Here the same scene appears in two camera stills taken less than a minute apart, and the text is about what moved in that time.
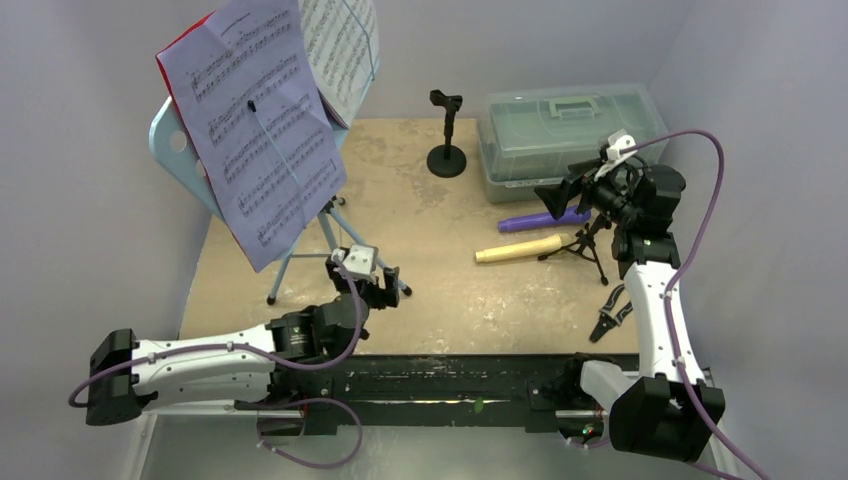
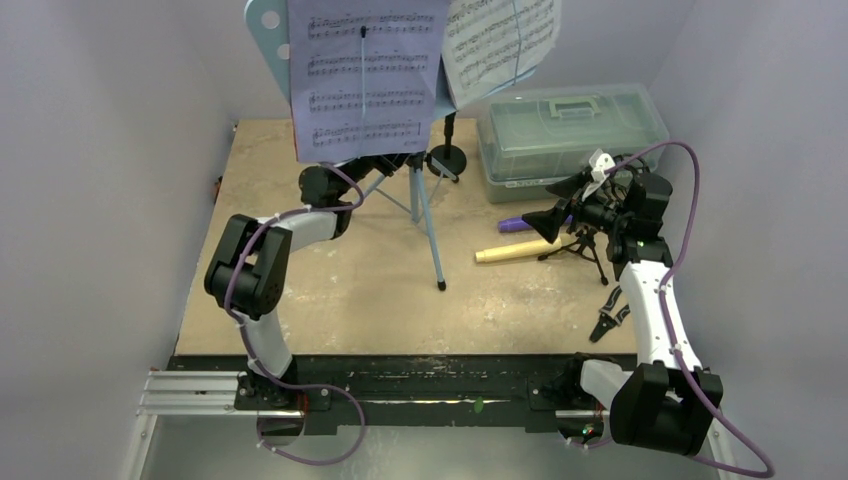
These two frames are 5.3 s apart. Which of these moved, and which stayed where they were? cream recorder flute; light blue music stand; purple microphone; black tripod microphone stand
Moved: light blue music stand
Stayed: black tripod microphone stand; cream recorder flute; purple microphone
